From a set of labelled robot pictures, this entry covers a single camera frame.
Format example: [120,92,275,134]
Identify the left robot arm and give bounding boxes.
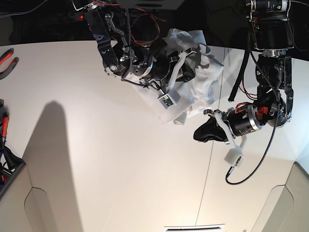
[193,0,294,143]

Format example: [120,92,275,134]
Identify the black power strip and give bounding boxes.
[69,11,84,21]

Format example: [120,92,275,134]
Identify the white t-shirt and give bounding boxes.
[133,29,224,125]

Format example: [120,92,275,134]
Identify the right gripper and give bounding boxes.
[142,40,198,91]

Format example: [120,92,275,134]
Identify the black braided camera cable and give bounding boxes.
[225,31,282,186]

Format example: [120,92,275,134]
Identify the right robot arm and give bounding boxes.
[72,0,198,94]

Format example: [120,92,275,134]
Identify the orange grey cutters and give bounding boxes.
[0,47,19,82]

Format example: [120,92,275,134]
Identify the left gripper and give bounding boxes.
[193,103,265,143]

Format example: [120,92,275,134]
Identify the orange handled pliers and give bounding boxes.
[2,112,9,149]

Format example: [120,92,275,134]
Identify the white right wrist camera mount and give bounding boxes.
[158,48,197,109]

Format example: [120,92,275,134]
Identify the white device behind table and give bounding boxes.
[116,0,184,10]

